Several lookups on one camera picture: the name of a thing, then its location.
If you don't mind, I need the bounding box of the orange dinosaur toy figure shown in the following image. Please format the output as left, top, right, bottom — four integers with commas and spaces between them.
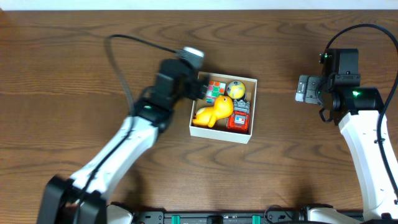
192, 96, 234, 128

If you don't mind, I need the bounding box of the white cardboard box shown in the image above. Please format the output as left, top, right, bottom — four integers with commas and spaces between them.
190, 72, 257, 144

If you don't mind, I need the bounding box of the yellow grey toy ball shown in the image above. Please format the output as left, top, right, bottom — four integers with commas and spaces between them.
226, 80, 246, 100

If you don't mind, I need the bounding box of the red grey toy truck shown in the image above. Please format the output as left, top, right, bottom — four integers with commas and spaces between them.
226, 100, 250, 134

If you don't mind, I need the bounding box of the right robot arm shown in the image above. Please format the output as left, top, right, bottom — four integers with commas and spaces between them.
295, 49, 397, 223

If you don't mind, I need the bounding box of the multicolour puzzle cube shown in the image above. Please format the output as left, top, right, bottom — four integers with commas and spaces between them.
205, 80, 226, 104

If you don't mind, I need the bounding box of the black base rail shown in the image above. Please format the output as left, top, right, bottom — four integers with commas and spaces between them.
105, 205, 364, 224

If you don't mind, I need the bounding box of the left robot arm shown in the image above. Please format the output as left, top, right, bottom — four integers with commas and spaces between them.
37, 57, 209, 223

